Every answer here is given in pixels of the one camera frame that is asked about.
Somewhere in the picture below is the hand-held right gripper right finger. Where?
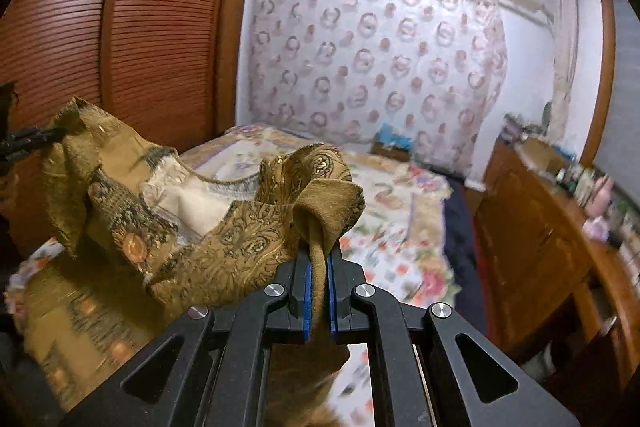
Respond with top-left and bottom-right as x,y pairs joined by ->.
327,243 -> 582,427

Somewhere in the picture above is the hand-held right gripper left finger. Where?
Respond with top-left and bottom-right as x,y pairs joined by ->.
59,253 -> 313,427

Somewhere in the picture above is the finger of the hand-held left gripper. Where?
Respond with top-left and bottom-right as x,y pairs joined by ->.
0,125 -> 67,164

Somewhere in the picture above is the golden patterned garment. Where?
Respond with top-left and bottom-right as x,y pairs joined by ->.
42,96 -> 367,427

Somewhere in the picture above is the floral bed blanket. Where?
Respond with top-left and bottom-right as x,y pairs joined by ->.
4,123 -> 463,427

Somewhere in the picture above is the brown wooden louvered wardrobe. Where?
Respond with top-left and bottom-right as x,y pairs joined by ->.
0,0 -> 253,253

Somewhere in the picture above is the dark blue blanket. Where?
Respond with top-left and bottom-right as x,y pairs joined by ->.
440,174 -> 488,338

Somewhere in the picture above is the blue box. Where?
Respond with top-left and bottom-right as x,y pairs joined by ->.
372,124 -> 416,158

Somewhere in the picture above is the brown wooden cabinet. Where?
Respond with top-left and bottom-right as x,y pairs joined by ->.
472,139 -> 640,408

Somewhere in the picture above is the cardboard box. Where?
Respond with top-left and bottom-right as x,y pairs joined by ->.
519,138 -> 567,174

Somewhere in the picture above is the cluster of small bottles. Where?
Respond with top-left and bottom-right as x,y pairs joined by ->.
554,163 -> 597,205

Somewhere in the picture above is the light purple container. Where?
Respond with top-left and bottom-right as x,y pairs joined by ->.
584,216 -> 612,242

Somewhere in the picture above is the pink figurine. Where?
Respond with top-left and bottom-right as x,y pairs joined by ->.
584,174 -> 615,219

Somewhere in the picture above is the cream window curtain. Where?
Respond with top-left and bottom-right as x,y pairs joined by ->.
549,0 -> 578,135

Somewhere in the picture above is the pink ring patterned wall curtain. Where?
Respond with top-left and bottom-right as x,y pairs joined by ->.
248,0 -> 509,176

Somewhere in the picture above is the wooden window frame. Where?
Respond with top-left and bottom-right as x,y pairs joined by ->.
580,0 -> 618,180

